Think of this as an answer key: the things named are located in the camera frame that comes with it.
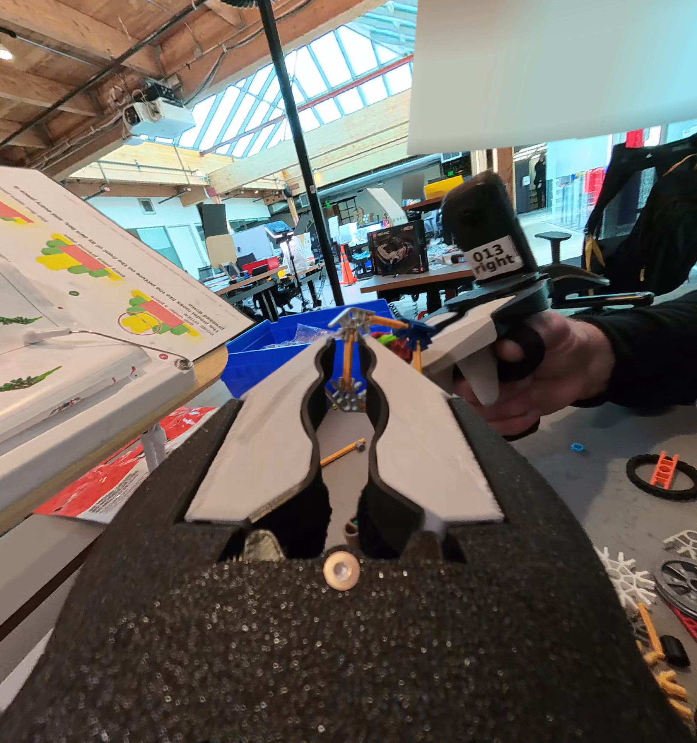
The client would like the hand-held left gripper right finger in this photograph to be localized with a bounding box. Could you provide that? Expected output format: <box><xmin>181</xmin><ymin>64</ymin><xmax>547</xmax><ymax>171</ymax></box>
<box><xmin>363</xmin><ymin>335</ymin><xmax>507</xmax><ymax>529</ymax></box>

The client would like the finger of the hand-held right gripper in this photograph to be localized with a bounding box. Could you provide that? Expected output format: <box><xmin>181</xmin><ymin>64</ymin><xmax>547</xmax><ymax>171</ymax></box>
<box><xmin>424</xmin><ymin>295</ymin><xmax>518</xmax><ymax>378</ymax></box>

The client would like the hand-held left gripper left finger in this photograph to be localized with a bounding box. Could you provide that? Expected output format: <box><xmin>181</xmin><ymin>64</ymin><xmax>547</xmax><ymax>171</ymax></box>
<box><xmin>184</xmin><ymin>337</ymin><xmax>335</xmax><ymax>526</ymax></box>

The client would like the multicolour toy model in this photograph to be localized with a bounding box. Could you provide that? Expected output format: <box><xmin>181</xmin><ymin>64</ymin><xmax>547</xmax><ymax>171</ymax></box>
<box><xmin>320</xmin><ymin>438</ymin><xmax>368</xmax><ymax>467</ymax></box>

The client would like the orange rod blue connector frame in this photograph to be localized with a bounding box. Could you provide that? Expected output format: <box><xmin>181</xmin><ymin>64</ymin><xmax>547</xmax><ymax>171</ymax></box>
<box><xmin>326</xmin><ymin>308</ymin><xmax>436</xmax><ymax>413</ymax></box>

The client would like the black toy car box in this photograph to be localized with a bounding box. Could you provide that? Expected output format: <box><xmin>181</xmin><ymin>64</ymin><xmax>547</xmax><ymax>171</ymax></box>
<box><xmin>369</xmin><ymin>221</ymin><xmax>431</xmax><ymax>277</ymax></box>

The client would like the blue plastic bin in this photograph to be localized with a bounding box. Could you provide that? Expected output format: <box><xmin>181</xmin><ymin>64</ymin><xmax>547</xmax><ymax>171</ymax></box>
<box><xmin>219</xmin><ymin>300</ymin><xmax>396</xmax><ymax>399</ymax></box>

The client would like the clear plastic bag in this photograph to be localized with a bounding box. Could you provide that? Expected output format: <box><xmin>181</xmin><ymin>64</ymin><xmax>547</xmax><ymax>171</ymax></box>
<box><xmin>262</xmin><ymin>323</ymin><xmax>338</xmax><ymax>349</ymax></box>

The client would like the printed toy packet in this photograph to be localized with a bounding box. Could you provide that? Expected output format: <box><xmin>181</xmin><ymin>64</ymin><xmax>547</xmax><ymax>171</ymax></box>
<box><xmin>36</xmin><ymin>407</ymin><xmax>216</xmax><ymax>523</ymax></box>

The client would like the background work table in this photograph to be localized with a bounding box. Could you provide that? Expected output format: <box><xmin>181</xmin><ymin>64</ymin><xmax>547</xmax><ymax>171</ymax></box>
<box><xmin>210</xmin><ymin>267</ymin><xmax>326</xmax><ymax>320</ymax></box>

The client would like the black hanging bag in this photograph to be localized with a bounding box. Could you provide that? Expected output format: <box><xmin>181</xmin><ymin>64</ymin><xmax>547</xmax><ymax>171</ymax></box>
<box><xmin>581</xmin><ymin>122</ymin><xmax>697</xmax><ymax>297</ymax></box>

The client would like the black metal table leg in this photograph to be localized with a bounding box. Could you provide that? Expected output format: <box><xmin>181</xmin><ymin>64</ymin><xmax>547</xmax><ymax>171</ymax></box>
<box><xmin>256</xmin><ymin>0</ymin><xmax>347</xmax><ymax>308</ymax></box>

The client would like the white page holder clip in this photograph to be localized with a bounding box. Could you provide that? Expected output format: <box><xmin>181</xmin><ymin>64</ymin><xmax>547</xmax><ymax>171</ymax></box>
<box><xmin>0</xmin><ymin>325</ymin><xmax>198</xmax><ymax>465</ymax></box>

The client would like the white snowflake connector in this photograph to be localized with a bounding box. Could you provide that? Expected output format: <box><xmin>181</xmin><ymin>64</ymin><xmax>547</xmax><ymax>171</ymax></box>
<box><xmin>598</xmin><ymin>548</ymin><xmax>658</xmax><ymax>610</ymax></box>

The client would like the orange ladder connector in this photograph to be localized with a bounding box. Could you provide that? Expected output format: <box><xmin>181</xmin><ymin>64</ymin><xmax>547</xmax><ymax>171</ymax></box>
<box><xmin>651</xmin><ymin>451</ymin><xmax>680</xmax><ymax>488</ymax></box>

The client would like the instruction booklet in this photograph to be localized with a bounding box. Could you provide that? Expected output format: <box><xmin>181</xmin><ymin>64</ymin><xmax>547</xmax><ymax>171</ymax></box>
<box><xmin>0</xmin><ymin>166</ymin><xmax>254</xmax><ymax>401</ymax></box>

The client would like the grey fan connector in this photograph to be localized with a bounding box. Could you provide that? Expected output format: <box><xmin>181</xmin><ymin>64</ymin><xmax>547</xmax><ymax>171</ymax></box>
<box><xmin>662</xmin><ymin>531</ymin><xmax>697</xmax><ymax>566</ymax></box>

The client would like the short orange rod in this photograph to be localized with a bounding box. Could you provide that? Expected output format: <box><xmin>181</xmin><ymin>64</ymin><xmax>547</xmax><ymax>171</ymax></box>
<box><xmin>637</xmin><ymin>602</ymin><xmax>665</xmax><ymax>653</ymax></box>

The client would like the grey wheel hub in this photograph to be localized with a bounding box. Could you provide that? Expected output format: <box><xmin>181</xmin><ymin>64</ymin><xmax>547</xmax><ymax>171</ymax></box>
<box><xmin>654</xmin><ymin>558</ymin><xmax>697</xmax><ymax>628</ymax></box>

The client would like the small black piece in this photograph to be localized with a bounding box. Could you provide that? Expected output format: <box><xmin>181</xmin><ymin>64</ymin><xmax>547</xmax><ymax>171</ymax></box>
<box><xmin>660</xmin><ymin>635</ymin><xmax>692</xmax><ymax>668</ymax></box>

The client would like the white ceiling projector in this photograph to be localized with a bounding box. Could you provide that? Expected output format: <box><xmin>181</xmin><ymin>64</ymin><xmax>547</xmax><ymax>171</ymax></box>
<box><xmin>123</xmin><ymin>82</ymin><xmax>196</xmax><ymax>134</ymax></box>

